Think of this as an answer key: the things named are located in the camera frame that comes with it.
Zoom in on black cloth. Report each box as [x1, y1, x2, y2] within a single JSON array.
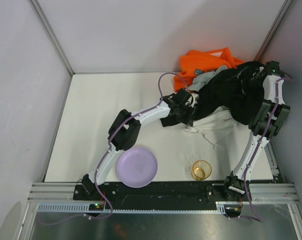
[[159, 60, 272, 128]]

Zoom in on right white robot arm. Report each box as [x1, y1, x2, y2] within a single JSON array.
[[222, 60, 291, 201]]

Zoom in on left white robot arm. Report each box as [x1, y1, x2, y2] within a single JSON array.
[[81, 89, 197, 197]]

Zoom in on grey cloth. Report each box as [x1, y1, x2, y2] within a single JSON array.
[[188, 65, 228, 99]]

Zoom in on orange cloth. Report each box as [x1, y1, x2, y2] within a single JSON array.
[[173, 47, 244, 92]]

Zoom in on amber transparent cup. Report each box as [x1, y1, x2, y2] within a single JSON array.
[[192, 160, 212, 181]]

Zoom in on lilac plastic plate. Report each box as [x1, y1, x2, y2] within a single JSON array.
[[115, 147, 158, 188]]

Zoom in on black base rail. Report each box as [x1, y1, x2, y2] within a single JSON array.
[[73, 175, 250, 211]]

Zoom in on aluminium frame profile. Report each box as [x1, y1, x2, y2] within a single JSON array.
[[21, 181, 302, 240]]

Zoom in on grey slotted cable duct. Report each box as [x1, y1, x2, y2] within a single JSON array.
[[37, 202, 240, 214]]

